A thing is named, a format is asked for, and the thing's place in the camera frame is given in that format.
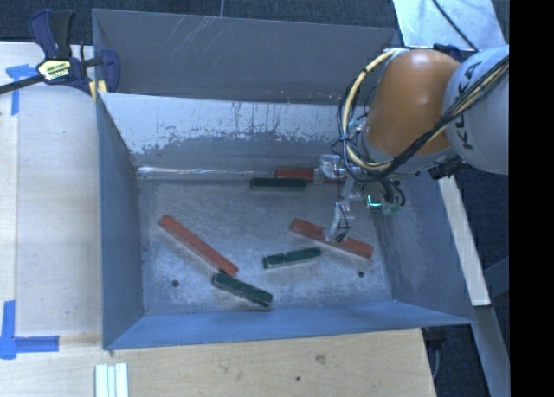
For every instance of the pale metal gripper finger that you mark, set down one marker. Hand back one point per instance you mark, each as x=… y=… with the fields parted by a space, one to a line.
x=339 y=220
x=330 y=166

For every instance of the red-brown flat block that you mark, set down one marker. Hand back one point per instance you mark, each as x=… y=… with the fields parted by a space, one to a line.
x=197 y=245
x=293 y=174
x=355 y=247

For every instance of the dark green flat block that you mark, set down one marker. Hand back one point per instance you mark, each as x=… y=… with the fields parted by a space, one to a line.
x=277 y=183
x=292 y=257
x=241 y=290

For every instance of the grey metal bin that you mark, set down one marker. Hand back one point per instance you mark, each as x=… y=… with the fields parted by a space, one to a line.
x=242 y=213

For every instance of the pale wood flat board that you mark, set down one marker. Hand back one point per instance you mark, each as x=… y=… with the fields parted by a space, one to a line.
x=60 y=213

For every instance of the black cylinder on white bracket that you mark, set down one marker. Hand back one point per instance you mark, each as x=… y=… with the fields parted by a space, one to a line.
x=445 y=168

